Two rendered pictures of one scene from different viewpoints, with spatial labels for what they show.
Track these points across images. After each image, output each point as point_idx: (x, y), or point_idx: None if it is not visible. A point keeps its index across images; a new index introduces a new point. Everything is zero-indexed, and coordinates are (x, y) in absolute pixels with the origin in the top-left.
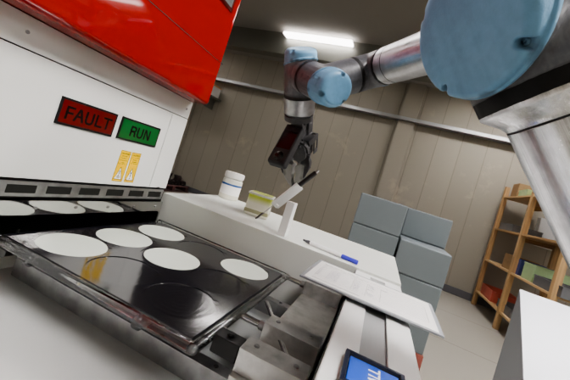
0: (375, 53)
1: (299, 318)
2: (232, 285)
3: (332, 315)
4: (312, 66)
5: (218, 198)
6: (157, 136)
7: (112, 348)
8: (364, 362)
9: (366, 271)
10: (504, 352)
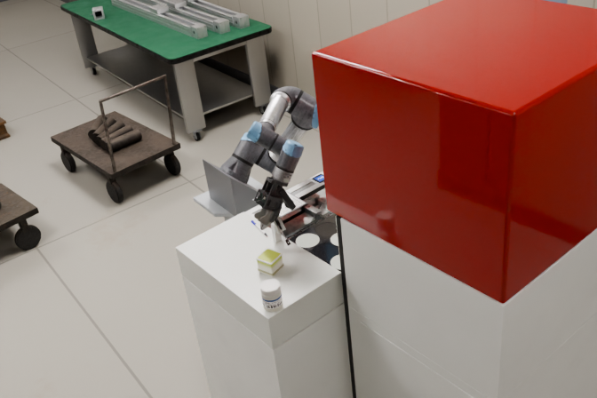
0: (274, 127)
1: (296, 225)
2: (321, 228)
3: None
4: None
5: (289, 294)
6: None
7: None
8: (318, 180)
9: (252, 218)
10: (236, 195)
